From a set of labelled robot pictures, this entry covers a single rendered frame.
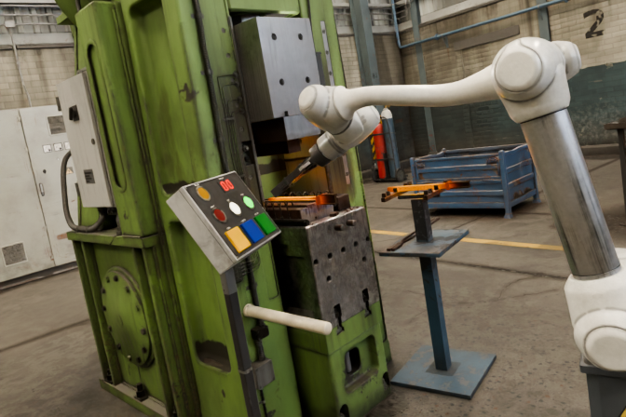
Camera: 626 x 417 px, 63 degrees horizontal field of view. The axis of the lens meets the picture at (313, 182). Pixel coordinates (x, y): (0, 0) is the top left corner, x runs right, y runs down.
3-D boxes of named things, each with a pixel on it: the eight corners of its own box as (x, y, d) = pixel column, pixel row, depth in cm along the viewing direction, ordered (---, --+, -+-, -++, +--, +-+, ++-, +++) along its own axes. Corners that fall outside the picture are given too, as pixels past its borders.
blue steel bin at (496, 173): (542, 201, 582) (534, 139, 573) (511, 218, 528) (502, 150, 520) (449, 201, 669) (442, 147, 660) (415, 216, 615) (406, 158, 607)
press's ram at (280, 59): (337, 109, 227) (322, 19, 223) (274, 118, 201) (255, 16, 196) (277, 120, 257) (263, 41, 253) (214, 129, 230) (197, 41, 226)
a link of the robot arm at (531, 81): (667, 340, 118) (672, 389, 99) (591, 345, 127) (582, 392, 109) (560, 26, 117) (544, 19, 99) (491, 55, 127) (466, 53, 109)
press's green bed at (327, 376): (394, 394, 239) (379, 300, 234) (343, 437, 214) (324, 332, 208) (312, 368, 279) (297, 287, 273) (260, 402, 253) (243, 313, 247)
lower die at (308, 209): (333, 213, 223) (331, 195, 222) (302, 225, 209) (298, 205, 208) (272, 212, 253) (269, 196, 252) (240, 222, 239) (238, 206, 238)
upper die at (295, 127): (320, 133, 219) (317, 112, 218) (287, 140, 205) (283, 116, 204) (260, 142, 249) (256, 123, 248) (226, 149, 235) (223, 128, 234)
